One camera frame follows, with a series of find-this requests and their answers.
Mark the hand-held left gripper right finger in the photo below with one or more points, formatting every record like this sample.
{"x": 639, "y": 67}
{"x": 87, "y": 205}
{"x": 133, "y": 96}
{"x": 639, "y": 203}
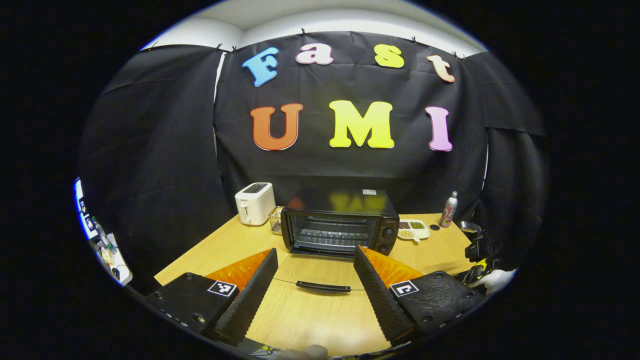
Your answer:
{"x": 382, "y": 300}

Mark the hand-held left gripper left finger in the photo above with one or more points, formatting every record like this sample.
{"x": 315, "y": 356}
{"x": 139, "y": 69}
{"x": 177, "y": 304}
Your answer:
{"x": 252, "y": 300}

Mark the black electric oven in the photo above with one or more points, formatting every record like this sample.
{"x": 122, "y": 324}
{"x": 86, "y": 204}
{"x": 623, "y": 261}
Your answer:
{"x": 345, "y": 200}

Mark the silver bottle with red label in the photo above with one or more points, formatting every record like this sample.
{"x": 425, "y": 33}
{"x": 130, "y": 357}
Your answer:
{"x": 448, "y": 210}

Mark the white divided plate with beans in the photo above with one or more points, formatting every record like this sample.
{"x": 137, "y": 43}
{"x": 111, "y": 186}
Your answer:
{"x": 414, "y": 229}

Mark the white toaster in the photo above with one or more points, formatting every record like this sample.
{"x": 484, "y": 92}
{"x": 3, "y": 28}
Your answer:
{"x": 255, "y": 204}

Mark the black backdrop cloth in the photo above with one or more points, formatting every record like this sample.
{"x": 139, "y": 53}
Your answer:
{"x": 350, "y": 165}

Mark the white cluttered side desk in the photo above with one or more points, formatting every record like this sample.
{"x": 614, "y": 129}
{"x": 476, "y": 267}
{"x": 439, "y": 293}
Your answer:
{"x": 107, "y": 250}

